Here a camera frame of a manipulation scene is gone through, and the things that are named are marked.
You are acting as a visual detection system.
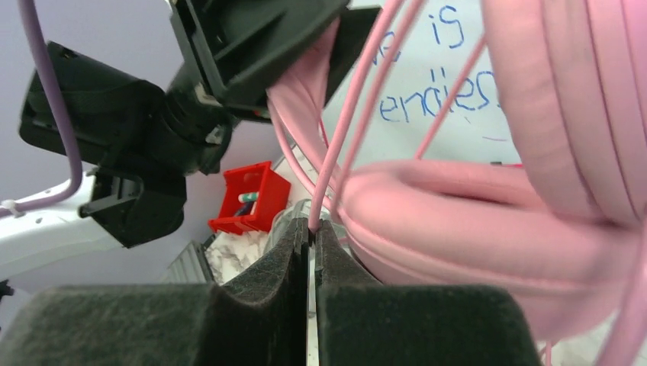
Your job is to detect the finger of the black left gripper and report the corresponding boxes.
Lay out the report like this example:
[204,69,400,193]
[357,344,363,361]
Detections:
[324,5,381,106]

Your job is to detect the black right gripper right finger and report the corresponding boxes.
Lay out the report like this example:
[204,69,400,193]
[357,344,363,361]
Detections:
[314,221,540,365]

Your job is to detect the red plastic bin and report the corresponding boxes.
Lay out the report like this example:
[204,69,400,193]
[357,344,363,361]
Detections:
[208,161,291,235]

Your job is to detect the white green marker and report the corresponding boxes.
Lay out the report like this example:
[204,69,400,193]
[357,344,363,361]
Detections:
[238,191,259,204]

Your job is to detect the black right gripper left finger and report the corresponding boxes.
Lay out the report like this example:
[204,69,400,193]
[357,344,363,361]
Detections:
[1,219,309,365]

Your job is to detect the grey white headphones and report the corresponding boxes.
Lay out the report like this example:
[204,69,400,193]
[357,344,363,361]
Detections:
[263,199,349,254]

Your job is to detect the pink framed whiteboard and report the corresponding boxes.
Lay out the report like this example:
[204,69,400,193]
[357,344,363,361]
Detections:
[320,0,524,170]

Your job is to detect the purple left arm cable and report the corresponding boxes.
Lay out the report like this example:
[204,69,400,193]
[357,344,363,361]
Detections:
[0,0,85,219]

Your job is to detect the pink headphones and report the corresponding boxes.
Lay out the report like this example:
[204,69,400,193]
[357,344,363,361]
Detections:
[268,1,646,348]

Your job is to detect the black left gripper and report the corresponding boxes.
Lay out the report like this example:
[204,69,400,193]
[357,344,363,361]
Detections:
[159,0,348,175]

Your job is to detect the pink headphone cable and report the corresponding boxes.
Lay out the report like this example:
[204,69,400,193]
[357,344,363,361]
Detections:
[268,0,647,366]

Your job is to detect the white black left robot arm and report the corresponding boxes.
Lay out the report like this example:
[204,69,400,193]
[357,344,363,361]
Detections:
[1,1,380,279]

